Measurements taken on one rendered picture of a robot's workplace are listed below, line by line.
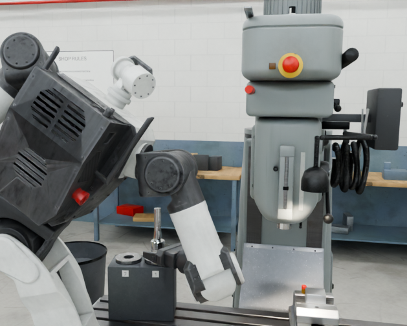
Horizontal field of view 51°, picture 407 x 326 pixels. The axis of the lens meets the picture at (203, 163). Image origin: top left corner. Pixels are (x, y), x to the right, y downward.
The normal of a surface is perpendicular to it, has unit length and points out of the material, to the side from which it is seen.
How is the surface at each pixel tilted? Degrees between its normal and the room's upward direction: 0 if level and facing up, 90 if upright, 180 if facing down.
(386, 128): 90
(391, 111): 90
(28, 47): 75
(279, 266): 64
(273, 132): 90
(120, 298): 90
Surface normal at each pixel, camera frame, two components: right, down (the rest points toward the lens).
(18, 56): 0.07, -0.13
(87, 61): -0.19, 0.13
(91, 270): 0.72, 0.16
